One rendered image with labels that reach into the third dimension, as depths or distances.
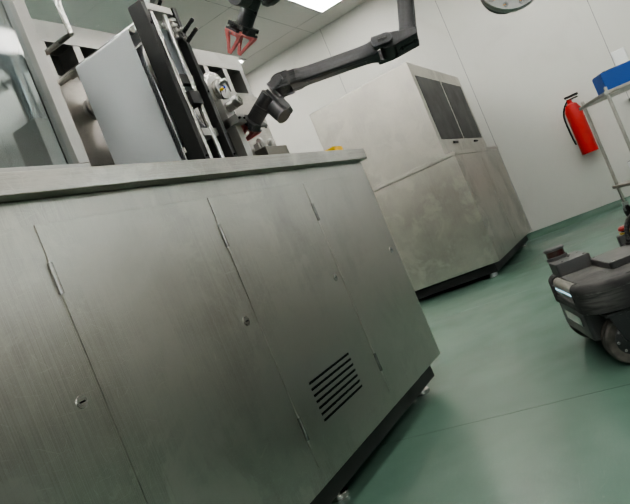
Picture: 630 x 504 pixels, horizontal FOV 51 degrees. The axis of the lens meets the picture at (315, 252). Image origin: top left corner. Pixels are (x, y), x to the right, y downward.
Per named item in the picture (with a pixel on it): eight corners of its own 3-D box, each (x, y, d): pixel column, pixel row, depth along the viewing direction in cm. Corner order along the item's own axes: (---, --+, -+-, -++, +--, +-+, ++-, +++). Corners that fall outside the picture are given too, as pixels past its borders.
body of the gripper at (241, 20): (258, 36, 220) (265, 14, 217) (241, 32, 211) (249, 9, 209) (243, 28, 222) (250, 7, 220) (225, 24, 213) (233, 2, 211)
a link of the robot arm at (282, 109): (285, 85, 229) (277, 72, 221) (307, 103, 225) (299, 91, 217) (261, 109, 229) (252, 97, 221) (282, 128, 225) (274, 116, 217)
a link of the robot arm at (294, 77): (394, 46, 223) (389, 27, 212) (399, 61, 221) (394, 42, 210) (276, 88, 231) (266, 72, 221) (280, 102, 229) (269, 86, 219)
